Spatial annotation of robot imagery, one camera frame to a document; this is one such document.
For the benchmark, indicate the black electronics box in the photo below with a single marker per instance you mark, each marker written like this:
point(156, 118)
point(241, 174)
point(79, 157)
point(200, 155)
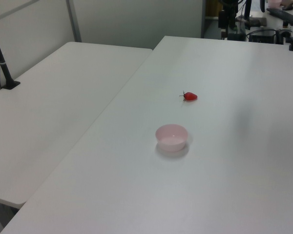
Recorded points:
point(261, 36)

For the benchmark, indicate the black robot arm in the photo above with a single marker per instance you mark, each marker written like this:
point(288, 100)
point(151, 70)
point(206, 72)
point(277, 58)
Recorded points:
point(230, 4)

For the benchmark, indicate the brown desk pad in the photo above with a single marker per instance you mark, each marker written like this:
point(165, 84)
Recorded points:
point(252, 21)

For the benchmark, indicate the black camera stand pole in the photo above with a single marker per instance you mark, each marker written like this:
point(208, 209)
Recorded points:
point(0, 56)

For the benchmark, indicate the red toy strawberry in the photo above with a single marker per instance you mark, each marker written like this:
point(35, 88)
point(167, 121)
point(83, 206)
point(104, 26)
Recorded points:
point(190, 96)

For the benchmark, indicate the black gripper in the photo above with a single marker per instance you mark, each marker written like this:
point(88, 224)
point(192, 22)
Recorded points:
point(226, 19)

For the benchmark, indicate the small pink background bowl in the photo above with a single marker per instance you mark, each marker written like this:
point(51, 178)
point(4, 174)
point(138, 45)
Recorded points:
point(274, 3)

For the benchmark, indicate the black monitor stand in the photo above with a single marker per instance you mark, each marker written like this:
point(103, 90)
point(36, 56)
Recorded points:
point(247, 11)

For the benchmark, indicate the pink plastic bowl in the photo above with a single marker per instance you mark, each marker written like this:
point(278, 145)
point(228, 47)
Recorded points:
point(171, 137)

